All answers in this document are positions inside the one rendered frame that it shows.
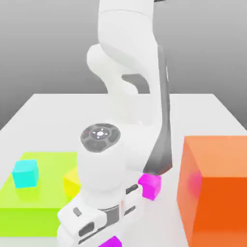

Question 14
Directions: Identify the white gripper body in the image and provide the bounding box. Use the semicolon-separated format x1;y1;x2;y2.
56;221;126;247

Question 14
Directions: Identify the small magenta cube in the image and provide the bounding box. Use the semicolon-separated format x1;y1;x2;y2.
137;173;162;201
97;235;123;247

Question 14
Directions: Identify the small yellow cube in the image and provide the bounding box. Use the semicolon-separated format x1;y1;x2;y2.
63;166;81;199

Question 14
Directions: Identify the small cyan cube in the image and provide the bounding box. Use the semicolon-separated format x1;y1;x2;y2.
12;159;40;189

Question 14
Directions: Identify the large lime green box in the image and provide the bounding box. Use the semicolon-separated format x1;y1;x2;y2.
0;151;81;238

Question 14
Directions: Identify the large orange box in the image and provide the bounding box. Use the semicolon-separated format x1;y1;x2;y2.
176;135;247;247

